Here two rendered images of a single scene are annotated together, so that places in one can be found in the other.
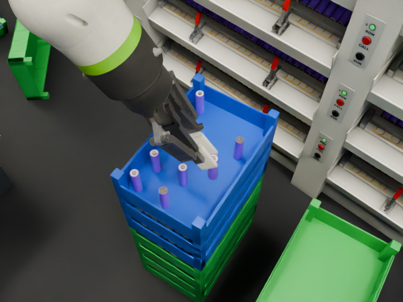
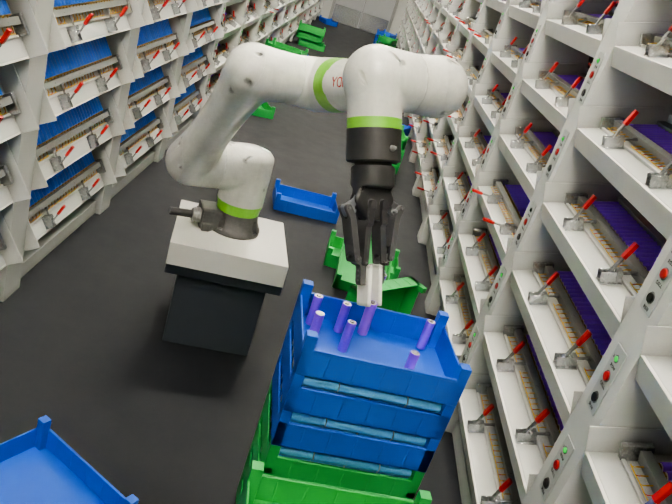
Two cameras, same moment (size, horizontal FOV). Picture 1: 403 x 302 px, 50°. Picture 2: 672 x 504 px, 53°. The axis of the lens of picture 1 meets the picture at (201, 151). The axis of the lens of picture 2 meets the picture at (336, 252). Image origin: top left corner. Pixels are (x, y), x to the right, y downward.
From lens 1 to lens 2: 0.81 m
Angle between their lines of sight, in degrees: 47
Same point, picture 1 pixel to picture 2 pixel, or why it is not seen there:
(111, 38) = (372, 106)
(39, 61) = not seen: hidden behind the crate
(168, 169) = not seen: hidden behind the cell
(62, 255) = (203, 417)
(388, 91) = (604, 465)
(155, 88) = (372, 169)
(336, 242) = not seen: outside the picture
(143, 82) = (367, 152)
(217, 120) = (425, 361)
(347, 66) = (582, 411)
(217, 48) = (512, 387)
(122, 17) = (389, 104)
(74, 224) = (241, 414)
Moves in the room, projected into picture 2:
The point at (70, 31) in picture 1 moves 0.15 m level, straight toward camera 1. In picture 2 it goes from (356, 82) to (305, 82)
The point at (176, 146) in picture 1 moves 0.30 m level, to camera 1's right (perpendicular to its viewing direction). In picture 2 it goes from (350, 226) to (481, 330)
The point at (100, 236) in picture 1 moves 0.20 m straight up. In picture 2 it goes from (243, 440) to (263, 376)
